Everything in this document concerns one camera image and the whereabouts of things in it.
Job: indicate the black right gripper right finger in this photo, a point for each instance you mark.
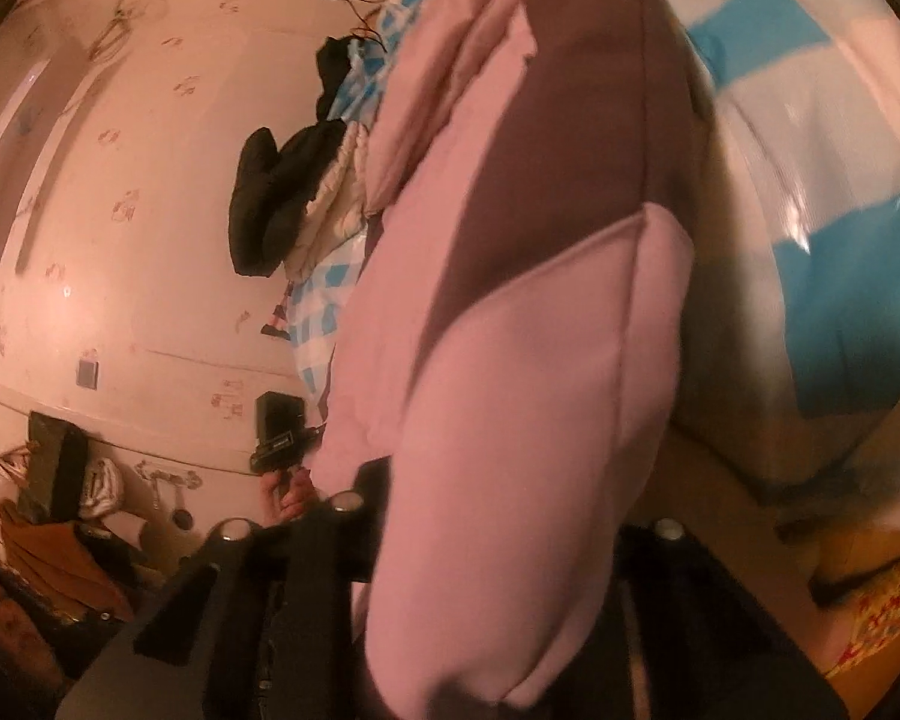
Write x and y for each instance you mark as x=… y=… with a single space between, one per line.
x=678 y=637

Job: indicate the pink and brown sweatshirt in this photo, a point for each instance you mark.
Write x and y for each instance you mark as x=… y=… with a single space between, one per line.
x=512 y=344

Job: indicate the black quilted jacket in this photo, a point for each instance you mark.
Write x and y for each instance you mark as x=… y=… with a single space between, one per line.
x=275 y=184

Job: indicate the person's left hand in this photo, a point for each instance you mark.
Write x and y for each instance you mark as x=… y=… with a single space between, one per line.
x=286 y=495

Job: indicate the blue white checkered bed cover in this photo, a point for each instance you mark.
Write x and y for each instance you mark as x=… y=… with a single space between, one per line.
x=789 y=343

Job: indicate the yellow floral fabric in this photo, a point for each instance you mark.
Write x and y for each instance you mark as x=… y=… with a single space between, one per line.
x=876 y=608

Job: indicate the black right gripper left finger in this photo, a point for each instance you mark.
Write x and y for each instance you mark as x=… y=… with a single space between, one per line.
x=257 y=624

